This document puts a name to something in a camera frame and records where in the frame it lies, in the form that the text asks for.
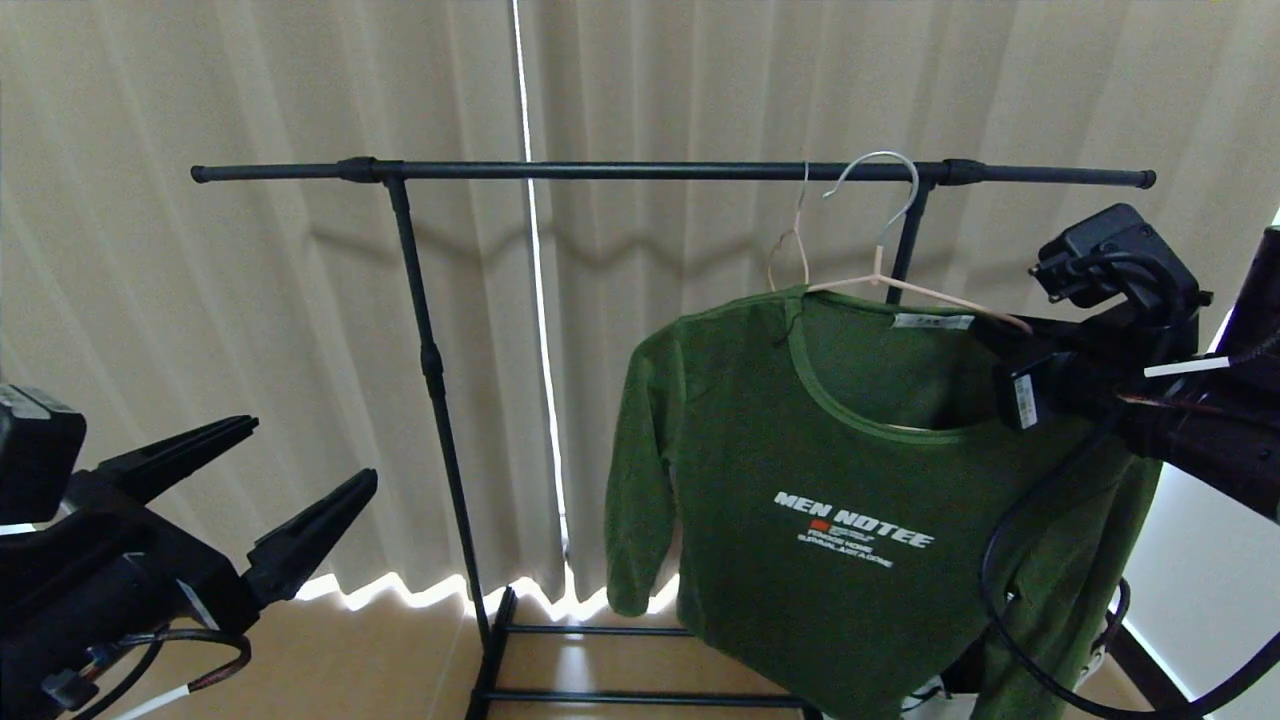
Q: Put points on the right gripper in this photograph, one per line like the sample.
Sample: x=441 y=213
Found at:
x=1080 y=385

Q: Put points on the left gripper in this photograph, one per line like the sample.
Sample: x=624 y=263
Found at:
x=120 y=580

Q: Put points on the pink clothes hanger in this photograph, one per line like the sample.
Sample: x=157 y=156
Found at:
x=806 y=185
x=878 y=255

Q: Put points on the white laundry basket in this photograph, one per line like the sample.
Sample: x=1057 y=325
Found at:
x=925 y=697

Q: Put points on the black clothes rack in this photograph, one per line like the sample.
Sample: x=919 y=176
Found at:
x=650 y=171

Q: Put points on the beige curtain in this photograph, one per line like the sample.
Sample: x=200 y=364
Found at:
x=300 y=350

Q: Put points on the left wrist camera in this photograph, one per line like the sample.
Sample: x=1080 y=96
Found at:
x=35 y=450

